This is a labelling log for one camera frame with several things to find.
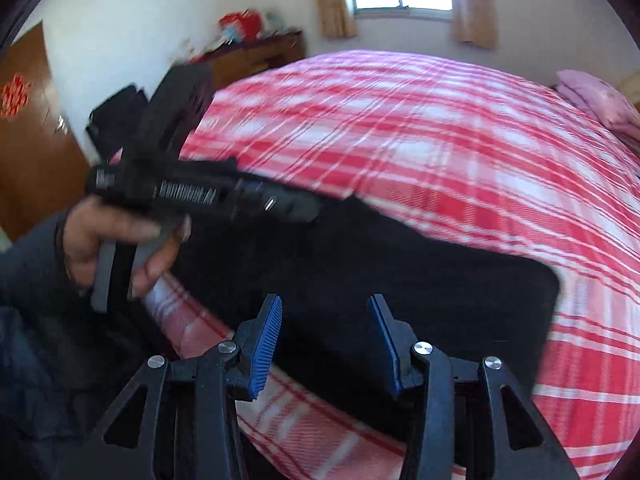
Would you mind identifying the black pants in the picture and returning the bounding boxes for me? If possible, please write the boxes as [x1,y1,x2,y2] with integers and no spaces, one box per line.
[171,197,561,441]

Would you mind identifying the dark left sleeve forearm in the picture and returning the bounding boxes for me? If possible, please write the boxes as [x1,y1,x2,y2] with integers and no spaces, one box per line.
[1,214,98,479]

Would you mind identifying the person's left hand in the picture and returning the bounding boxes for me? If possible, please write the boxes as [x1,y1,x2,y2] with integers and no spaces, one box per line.
[62,194,192,302]

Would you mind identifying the black bag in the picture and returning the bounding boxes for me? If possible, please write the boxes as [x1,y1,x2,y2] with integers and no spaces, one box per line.
[86,84,149,160]

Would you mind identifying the brown wooden door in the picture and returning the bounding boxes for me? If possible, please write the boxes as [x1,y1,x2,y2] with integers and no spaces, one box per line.
[0,24,89,240]

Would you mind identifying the brown wooden dresser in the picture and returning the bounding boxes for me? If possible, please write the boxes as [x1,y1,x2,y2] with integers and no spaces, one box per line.
[188,29,306,90]

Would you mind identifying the red gift bag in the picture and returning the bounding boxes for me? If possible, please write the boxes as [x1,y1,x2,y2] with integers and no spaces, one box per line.
[218,9,262,42]

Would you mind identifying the red plaid bed cover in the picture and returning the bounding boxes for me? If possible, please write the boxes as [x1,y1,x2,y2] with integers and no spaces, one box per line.
[139,49,640,480]

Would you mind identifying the pink folded blanket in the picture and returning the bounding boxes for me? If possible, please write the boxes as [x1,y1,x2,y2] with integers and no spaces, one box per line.
[555,70,639,139]

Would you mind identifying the right beige curtain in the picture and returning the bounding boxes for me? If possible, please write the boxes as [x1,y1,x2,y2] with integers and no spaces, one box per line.
[451,0,498,50]

